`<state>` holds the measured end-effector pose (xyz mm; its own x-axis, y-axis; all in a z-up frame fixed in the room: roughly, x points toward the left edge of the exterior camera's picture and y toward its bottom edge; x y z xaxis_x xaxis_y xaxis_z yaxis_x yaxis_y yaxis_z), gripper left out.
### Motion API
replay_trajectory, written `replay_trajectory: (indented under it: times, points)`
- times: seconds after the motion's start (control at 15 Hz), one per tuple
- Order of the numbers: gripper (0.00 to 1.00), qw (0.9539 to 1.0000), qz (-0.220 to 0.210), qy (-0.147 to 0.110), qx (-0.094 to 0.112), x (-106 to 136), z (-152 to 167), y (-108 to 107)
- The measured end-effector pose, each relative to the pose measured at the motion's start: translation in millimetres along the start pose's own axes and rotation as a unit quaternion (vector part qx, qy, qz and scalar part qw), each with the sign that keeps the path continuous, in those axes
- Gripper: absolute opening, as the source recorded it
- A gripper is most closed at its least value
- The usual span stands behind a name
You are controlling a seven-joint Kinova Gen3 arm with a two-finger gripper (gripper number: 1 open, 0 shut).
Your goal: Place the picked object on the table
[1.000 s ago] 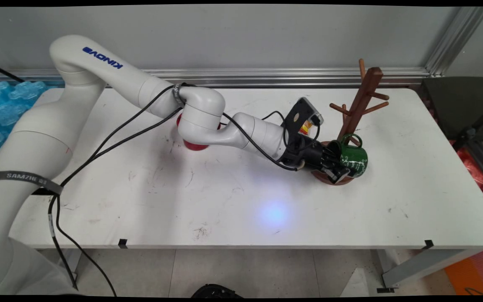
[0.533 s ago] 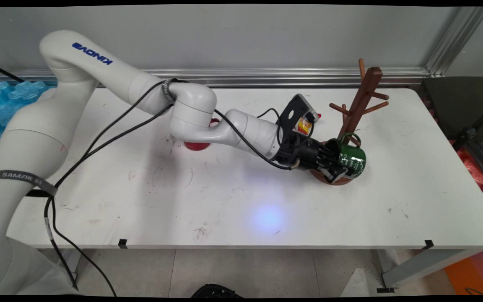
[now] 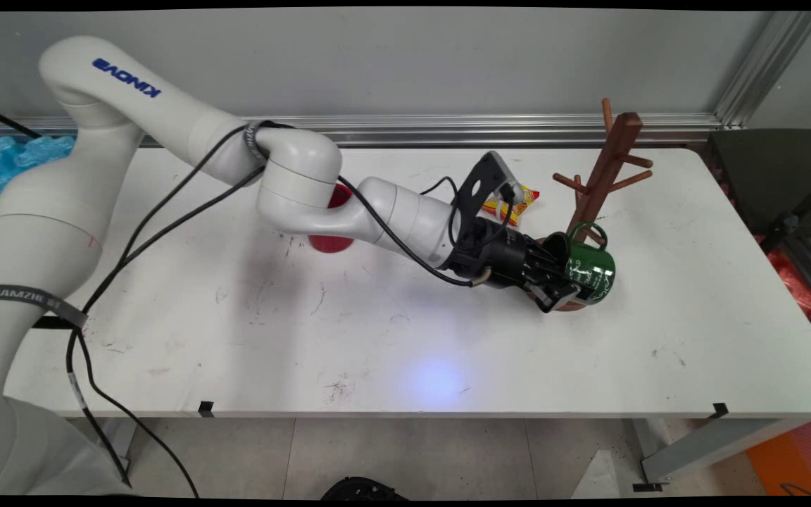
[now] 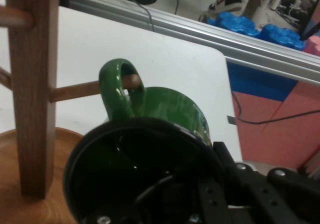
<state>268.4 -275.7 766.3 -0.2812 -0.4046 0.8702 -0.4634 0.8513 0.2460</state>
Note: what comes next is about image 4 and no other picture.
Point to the red foam floor mat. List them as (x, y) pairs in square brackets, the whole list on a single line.
[(270, 134)]

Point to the white sneaker with red trim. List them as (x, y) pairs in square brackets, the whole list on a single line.
[(226, 2)]

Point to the black table edge clip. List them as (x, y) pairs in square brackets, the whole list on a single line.
[(231, 120)]

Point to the aluminium side frame rail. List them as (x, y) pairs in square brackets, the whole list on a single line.
[(225, 39)]

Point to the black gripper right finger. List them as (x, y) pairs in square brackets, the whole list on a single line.
[(272, 199)]

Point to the brown wooden mug tree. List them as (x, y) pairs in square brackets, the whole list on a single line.
[(32, 84)]

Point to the blue foam floor mat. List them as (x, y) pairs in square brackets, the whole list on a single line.
[(255, 80)]

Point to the pink foam block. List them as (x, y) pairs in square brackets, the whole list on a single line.
[(312, 44)]

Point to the green enamel mug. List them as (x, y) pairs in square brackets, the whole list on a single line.
[(170, 104)]

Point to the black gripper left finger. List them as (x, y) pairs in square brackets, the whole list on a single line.
[(212, 204)]

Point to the blue bumpy plastic cushion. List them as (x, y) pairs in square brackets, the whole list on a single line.
[(262, 30)]

